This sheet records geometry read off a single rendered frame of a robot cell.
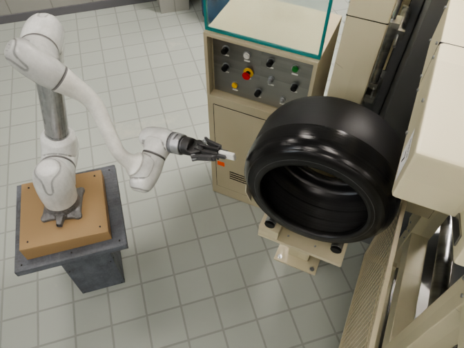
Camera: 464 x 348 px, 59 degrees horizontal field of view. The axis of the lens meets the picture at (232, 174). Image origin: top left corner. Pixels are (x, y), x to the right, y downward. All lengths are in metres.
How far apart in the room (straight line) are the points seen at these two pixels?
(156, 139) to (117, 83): 2.11
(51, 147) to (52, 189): 0.20
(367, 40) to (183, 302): 1.76
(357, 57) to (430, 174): 0.70
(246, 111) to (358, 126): 0.94
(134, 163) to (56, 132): 0.43
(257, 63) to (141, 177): 0.78
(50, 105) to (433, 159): 1.47
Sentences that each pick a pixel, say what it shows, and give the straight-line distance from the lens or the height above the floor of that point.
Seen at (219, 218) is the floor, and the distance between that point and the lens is 2.77.
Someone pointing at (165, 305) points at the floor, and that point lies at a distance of 2.54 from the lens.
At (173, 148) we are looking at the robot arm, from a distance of 1.70.
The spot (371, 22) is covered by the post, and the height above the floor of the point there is 1.65.
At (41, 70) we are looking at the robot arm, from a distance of 1.54.
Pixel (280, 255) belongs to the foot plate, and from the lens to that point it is 2.63.
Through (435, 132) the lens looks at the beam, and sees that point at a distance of 0.89.
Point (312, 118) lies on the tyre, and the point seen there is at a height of 1.44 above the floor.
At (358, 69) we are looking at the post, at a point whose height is 1.47.
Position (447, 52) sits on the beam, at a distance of 1.11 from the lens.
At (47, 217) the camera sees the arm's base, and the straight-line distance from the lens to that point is 2.07.
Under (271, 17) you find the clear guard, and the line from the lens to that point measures 1.84.
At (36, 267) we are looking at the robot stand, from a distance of 2.08.
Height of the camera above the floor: 2.37
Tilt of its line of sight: 53 degrees down
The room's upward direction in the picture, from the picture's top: straight up
